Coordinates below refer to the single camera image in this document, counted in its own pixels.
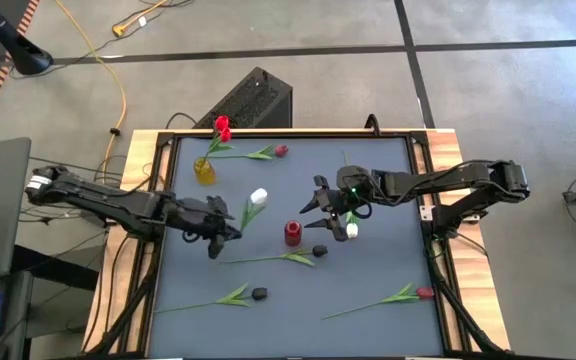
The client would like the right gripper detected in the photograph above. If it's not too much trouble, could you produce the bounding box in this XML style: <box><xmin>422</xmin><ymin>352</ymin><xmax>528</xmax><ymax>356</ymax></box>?
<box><xmin>300</xmin><ymin>174</ymin><xmax>353</xmax><ymax>243</ymax></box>

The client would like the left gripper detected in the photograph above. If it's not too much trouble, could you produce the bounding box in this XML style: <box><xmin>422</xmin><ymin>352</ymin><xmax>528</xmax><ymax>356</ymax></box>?
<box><xmin>183</xmin><ymin>195</ymin><xmax>243</xmax><ymax>260</ymax></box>

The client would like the white artificial tulip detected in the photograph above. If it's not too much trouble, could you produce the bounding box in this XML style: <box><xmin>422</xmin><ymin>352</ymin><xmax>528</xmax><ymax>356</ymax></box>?
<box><xmin>341</xmin><ymin>151</ymin><xmax>360</xmax><ymax>240</ymax></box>
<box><xmin>239</xmin><ymin>187</ymin><xmax>269</xmax><ymax>234</ymax></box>

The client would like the black artificial tulip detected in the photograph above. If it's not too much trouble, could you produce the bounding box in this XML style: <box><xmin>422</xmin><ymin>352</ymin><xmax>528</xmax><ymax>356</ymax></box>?
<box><xmin>154</xmin><ymin>283</ymin><xmax>270</xmax><ymax>315</ymax></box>
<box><xmin>220</xmin><ymin>244</ymin><xmax>329</xmax><ymax>267</ymax></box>

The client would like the dark red artificial tulip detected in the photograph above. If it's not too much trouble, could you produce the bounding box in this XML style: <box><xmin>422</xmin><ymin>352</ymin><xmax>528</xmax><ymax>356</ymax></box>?
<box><xmin>321</xmin><ymin>282</ymin><xmax>436</xmax><ymax>320</ymax></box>
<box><xmin>206</xmin><ymin>143</ymin><xmax>290</xmax><ymax>162</ymax></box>

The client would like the red ribbed glass vase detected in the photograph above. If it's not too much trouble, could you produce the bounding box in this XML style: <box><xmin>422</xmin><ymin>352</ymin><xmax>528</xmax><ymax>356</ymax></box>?
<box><xmin>284</xmin><ymin>219</ymin><xmax>303</xmax><ymax>248</ymax></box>

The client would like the yellow ribbed glass vase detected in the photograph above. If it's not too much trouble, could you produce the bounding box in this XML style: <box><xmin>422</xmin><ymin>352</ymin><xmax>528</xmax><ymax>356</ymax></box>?
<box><xmin>193</xmin><ymin>156</ymin><xmax>217</xmax><ymax>187</ymax></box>

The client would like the blue-gray table mat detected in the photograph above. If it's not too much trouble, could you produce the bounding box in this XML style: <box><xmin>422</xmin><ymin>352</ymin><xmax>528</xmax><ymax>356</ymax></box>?
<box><xmin>148</xmin><ymin>137</ymin><xmax>445</xmax><ymax>359</ymax></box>

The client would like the black computer tower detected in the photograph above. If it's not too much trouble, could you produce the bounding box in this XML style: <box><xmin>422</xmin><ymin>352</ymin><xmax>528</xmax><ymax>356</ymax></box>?
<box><xmin>192</xmin><ymin>66</ymin><xmax>294</xmax><ymax>130</ymax></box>

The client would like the black stand pole base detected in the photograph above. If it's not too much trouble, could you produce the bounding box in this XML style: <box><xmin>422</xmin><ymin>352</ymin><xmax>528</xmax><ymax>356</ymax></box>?
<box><xmin>0</xmin><ymin>0</ymin><xmax>55</xmax><ymax>76</ymax></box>

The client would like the black cable loop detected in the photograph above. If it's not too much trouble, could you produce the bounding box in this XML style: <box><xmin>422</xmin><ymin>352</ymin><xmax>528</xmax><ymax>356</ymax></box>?
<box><xmin>364</xmin><ymin>113</ymin><xmax>383</xmax><ymax>137</ymax></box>

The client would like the long yellow extension cable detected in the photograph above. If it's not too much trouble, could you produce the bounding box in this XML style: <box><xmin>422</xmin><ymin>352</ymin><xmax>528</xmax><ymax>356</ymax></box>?
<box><xmin>55</xmin><ymin>0</ymin><xmax>128</xmax><ymax>169</ymax></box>

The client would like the yellow cable with plug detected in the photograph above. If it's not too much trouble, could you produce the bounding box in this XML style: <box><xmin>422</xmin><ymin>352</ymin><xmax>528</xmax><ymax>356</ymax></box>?
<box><xmin>111</xmin><ymin>0</ymin><xmax>169</xmax><ymax>39</ymax></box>

